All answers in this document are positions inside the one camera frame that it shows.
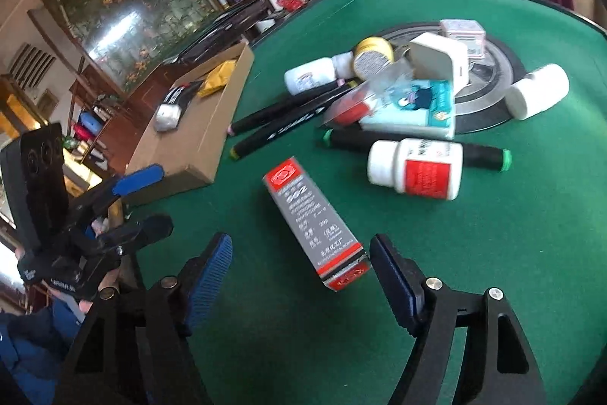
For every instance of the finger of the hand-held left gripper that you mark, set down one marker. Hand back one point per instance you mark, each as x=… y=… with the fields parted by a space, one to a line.
x=142 y=233
x=140 y=178

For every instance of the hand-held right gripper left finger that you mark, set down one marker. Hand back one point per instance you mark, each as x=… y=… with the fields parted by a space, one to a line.
x=213 y=274

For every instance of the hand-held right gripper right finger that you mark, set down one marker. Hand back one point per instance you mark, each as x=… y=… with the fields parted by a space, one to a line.
x=396 y=286

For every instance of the cardboard box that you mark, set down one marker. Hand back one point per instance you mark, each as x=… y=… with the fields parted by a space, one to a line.
x=199 y=139

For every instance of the grey red glue box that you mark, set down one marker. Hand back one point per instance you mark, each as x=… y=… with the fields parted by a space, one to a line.
x=313 y=220

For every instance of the white bottle red label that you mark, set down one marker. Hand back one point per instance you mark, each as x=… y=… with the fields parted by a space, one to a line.
x=417 y=170

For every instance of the black marker green caps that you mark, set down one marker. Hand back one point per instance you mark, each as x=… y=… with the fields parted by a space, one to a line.
x=346 y=141

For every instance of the clear package red print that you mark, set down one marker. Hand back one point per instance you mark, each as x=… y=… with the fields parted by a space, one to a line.
x=353 y=108

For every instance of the black tube white cap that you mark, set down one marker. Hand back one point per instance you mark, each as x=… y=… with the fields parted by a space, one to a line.
x=178 y=99

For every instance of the yellow packet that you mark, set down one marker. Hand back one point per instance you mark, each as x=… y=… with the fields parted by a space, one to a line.
x=218 y=77

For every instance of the black marker yellow cap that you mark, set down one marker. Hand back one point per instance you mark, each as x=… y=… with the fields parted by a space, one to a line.
x=280 y=132

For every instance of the black marker pink cap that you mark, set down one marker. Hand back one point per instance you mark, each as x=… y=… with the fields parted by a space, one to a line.
x=275 y=113

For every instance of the person's blue clothing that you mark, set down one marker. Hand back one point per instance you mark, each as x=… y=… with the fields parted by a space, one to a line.
x=33 y=348

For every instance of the cartoon print tissue pack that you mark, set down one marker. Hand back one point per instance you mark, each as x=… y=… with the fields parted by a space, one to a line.
x=427 y=120

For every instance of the large floral painting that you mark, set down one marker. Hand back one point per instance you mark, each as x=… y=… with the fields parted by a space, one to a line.
x=128 y=6

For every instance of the white bottle pink print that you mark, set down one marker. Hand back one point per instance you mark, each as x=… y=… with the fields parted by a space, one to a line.
x=308 y=75

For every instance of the yellow round jar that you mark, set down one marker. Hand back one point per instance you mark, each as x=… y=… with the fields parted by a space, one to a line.
x=372 y=58

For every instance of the red plastic bag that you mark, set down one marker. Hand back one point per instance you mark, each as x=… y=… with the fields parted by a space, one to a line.
x=289 y=3

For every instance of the round metal table centre disc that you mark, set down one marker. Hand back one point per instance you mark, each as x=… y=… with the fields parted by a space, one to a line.
x=493 y=73

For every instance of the white charger adapter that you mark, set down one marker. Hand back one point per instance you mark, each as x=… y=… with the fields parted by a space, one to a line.
x=431 y=54

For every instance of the plain white bottle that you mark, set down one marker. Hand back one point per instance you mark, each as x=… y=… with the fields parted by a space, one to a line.
x=536 y=94

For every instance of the small white carton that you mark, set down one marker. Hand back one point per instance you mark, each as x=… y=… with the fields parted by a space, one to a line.
x=462 y=37

